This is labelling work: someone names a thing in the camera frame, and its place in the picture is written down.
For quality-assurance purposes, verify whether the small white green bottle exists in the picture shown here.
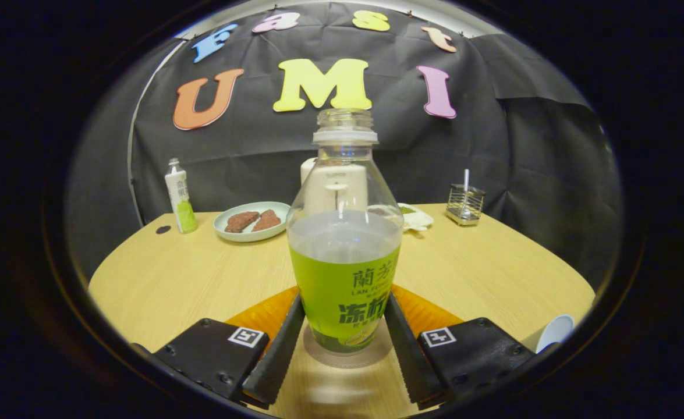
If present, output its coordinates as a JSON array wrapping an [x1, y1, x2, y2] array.
[[165, 158, 199, 234]]

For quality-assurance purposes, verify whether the green label juice bottle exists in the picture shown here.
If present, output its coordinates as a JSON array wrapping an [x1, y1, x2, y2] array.
[[286, 108, 405, 354]]

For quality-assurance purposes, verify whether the white cup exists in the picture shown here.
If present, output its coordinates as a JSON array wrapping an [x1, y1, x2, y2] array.
[[536, 315, 575, 354]]

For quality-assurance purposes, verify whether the round brown coaster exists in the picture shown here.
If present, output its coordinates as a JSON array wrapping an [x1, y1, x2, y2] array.
[[303, 320, 394, 368]]

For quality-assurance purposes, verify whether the brown meat slice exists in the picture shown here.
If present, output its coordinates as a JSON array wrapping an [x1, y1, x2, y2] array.
[[251, 209, 282, 232], [224, 211, 260, 233]]

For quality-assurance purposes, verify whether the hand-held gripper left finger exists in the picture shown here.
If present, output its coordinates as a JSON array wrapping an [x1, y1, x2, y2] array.
[[153, 285, 306, 408]]

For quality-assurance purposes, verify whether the wire mesh holder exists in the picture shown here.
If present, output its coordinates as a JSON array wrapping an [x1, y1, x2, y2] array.
[[445, 184, 486, 226]]

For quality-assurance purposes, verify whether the pale green plate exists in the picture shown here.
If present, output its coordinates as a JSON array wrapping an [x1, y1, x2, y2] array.
[[213, 201, 291, 243]]

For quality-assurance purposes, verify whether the wooden table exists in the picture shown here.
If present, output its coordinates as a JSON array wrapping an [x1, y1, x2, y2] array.
[[88, 203, 596, 417]]

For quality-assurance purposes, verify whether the white divided snack dish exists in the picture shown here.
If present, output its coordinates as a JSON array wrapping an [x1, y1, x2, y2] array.
[[397, 203, 434, 232]]

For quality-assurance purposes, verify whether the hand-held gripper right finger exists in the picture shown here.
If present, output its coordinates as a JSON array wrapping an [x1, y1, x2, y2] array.
[[384, 285, 536, 410]]

